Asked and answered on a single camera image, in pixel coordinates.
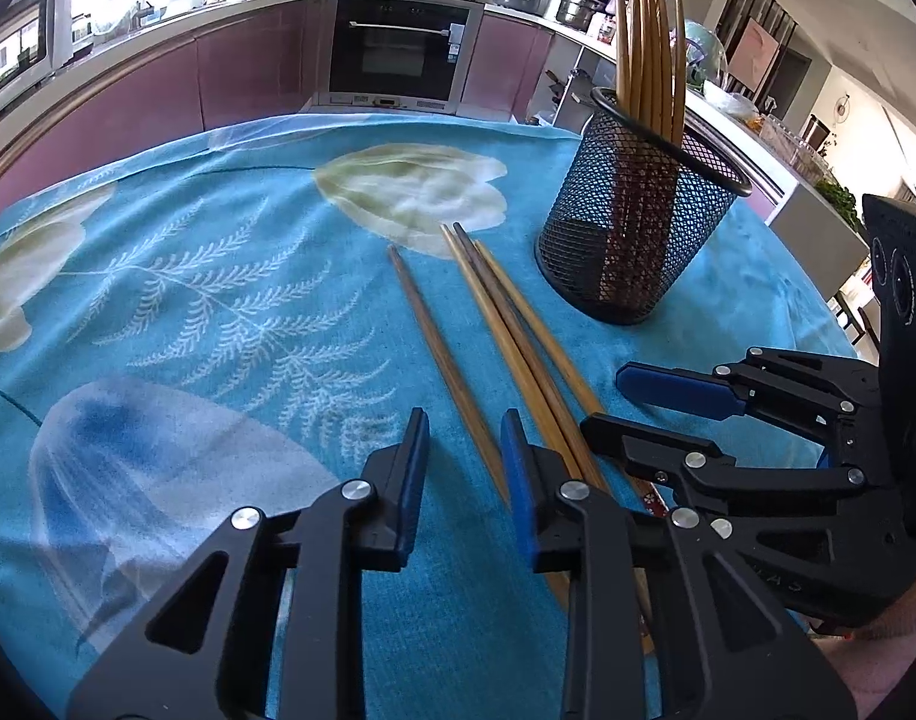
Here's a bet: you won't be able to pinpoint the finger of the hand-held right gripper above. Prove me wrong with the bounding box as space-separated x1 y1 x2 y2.
615 347 879 460
580 412 903 520

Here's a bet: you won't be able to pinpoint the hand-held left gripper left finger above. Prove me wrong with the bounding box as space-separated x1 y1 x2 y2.
66 406 432 720

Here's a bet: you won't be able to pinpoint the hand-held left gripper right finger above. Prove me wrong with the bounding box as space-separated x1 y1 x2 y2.
500 409 858 720

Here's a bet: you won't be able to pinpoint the brown wooden chopstick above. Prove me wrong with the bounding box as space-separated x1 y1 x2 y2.
452 222 605 487
387 244 513 507
438 223 586 481
473 240 665 515

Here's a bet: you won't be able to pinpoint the black mesh utensil holder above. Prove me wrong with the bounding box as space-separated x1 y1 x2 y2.
534 86 755 327

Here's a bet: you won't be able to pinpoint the group of wooden chopsticks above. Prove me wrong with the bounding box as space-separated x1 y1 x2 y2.
612 0 688 301

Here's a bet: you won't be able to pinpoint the green leafy vegetables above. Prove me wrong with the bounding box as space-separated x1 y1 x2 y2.
814 176 860 230

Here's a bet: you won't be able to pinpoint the clear plastic food container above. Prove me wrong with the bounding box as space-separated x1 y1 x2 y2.
758 116 830 173

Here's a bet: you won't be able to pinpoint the blue floral tablecloth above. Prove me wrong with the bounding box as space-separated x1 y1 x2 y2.
0 114 860 720

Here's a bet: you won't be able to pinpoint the white bowl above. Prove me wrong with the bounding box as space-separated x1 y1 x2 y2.
702 79 759 117

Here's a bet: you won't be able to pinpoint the light green jug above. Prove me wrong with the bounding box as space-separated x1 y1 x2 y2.
683 19 729 87

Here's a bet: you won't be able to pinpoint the stainless steel pot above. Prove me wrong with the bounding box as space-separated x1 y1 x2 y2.
554 0 613 31

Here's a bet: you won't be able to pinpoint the black built-in oven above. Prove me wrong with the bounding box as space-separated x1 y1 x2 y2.
312 0 483 115

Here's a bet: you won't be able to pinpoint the white countertop oven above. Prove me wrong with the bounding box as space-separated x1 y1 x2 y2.
0 0 73 110

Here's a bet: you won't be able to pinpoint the framed wall picture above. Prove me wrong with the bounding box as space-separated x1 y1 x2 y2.
728 19 778 91

